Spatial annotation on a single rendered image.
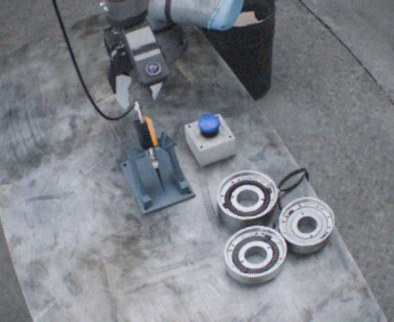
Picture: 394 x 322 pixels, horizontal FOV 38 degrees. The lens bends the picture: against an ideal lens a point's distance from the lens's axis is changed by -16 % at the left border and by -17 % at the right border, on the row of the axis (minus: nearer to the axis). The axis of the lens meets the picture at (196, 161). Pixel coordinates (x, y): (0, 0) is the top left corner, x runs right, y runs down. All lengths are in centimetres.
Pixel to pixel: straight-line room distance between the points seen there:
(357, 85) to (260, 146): 141
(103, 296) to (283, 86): 164
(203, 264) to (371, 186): 125
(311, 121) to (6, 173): 143
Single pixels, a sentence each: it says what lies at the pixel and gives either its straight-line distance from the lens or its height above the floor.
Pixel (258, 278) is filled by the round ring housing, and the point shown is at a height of 83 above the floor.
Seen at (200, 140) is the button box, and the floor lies 84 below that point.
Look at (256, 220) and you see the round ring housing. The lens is 113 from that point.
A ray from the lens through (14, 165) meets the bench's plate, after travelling 134.
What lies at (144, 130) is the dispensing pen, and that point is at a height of 93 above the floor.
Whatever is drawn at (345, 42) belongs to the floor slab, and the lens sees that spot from 288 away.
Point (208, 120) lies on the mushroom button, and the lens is 122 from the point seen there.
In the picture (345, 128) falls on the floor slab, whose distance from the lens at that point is 244.
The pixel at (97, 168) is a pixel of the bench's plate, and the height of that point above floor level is 80.
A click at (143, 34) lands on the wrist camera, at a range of 99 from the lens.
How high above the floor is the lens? 175
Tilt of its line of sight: 49 degrees down
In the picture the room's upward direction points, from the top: 6 degrees counter-clockwise
